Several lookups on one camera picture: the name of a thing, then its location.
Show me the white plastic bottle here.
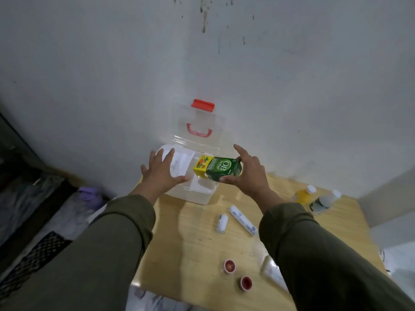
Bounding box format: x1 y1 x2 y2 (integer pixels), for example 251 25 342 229
309 190 342 215

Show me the wooden table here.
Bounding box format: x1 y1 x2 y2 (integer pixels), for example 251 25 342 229
131 171 388 311

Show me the person's right hand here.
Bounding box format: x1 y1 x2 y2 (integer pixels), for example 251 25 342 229
220 144 286 213

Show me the white first aid box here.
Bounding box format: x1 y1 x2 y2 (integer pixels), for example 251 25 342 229
150 98 227 206

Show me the person's left hand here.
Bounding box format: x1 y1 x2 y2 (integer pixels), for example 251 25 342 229
129 148 190 204

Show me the person's left forearm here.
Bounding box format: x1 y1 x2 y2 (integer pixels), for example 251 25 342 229
0 194 156 311

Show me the yellow liquid bottle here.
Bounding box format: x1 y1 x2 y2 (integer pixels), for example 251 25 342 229
291 185 317 206

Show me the white flat sheet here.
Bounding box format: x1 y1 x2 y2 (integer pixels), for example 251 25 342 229
86 203 108 224

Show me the person's right forearm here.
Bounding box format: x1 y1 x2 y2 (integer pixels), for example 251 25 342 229
259 203 415 311

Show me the long blue print bandage roll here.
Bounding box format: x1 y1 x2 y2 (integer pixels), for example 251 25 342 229
229 205 259 237

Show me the clear cotton swab pack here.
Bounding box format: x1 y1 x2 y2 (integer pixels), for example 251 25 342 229
261 254 289 294

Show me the green medicine box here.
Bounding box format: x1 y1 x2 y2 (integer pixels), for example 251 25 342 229
193 155 243 182

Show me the short blue print bandage roll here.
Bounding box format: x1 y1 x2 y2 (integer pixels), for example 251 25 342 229
216 214 229 234

